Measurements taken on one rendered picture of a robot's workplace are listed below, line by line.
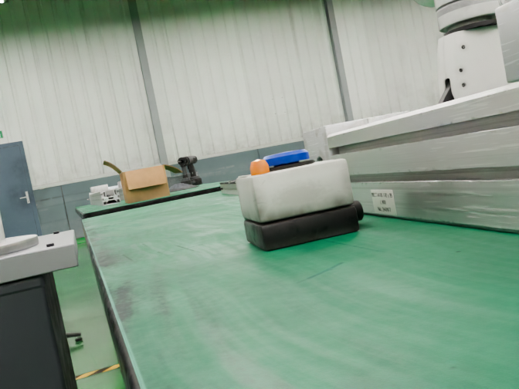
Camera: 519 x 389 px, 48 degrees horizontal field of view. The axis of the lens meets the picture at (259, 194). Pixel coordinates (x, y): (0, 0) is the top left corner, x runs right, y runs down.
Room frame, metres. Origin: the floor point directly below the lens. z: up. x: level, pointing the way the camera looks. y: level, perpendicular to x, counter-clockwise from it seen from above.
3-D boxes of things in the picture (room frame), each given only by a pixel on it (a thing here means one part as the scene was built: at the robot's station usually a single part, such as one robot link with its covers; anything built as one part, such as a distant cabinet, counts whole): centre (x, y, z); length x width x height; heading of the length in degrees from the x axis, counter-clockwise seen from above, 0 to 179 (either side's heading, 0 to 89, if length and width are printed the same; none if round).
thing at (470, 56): (0.73, -0.31, 0.92); 0.10 x 0.07 x 0.11; 101
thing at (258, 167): (0.45, 0.00, 0.85); 0.01 x 0.01 x 0.01
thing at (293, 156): (0.49, -0.03, 0.84); 0.04 x 0.04 x 0.02
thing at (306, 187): (0.49, -0.04, 0.81); 0.10 x 0.08 x 0.06; 101
